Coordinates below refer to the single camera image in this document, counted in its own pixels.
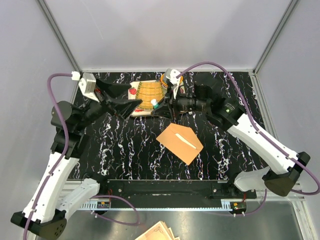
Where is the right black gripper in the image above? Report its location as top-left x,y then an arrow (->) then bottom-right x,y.
151,84 -> 209,120

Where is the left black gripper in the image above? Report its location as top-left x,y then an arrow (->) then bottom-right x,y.
76,75 -> 144,131

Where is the green white glue stick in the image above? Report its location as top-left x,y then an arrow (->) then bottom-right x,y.
150,98 -> 159,110

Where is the ornate bordered letter paper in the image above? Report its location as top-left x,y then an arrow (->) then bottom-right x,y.
175,133 -> 197,149

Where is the brown paper envelope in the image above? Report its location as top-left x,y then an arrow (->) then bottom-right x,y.
156,123 -> 203,165

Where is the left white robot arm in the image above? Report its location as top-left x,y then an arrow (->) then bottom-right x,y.
10,72 -> 141,240

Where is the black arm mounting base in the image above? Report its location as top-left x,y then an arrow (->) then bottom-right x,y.
107,179 -> 257,200

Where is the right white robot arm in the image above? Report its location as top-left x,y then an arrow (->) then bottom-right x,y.
150,85 -> 311,199

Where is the yellow woven bamboo basket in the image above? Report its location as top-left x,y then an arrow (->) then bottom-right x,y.
135,81 -> 165,110

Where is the yellow patterned bowl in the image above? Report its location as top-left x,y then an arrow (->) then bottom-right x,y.
160,73 -> 183,89

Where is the stack of spare letters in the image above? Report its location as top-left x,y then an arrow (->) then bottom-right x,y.
135,221 -> 181,240

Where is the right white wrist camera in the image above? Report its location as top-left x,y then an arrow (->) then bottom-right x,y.
164,68 -> 182,99

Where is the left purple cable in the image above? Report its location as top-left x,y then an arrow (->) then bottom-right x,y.
22,72 -> 141,240

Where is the purple cable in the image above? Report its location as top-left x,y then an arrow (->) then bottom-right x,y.
174,60 -> 320,217
22,72 -> 141,240

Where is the slotted cable duct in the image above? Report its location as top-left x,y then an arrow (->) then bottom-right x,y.
79,196 -> 247,212

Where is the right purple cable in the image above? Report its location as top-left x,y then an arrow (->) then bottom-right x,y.
174,60 -> 320,217

